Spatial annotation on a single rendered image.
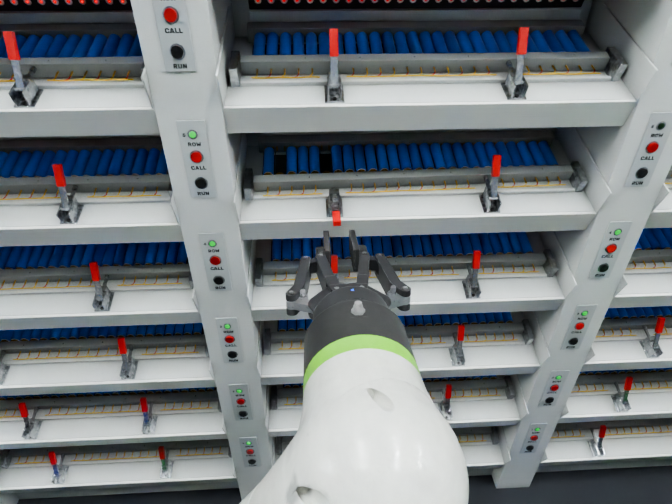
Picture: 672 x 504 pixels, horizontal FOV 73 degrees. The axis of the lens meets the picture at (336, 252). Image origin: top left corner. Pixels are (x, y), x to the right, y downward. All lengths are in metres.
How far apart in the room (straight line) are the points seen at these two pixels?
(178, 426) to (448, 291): 0.70
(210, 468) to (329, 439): 1.09
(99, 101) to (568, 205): 0.76
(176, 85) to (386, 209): 0.37
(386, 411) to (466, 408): 0.94
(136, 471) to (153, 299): 0.59
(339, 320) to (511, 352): 0.77
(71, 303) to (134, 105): 0.43
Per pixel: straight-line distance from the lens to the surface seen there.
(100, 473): 1.43
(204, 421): 1.19
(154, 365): 1.08
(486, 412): 1.22
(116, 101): 0.75
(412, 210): 0.79
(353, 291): 0.42
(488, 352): 1.08
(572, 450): 1.48
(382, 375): 0.31
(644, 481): 1.68
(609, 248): 0.95
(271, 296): 0.89
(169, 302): 0.92
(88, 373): 1.12
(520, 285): 0.97
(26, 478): 1.52
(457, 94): 0.73
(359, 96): 0.70
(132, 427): 1.24
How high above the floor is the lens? 1.26
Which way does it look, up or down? 34 degrees down
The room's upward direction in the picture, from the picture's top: straight up
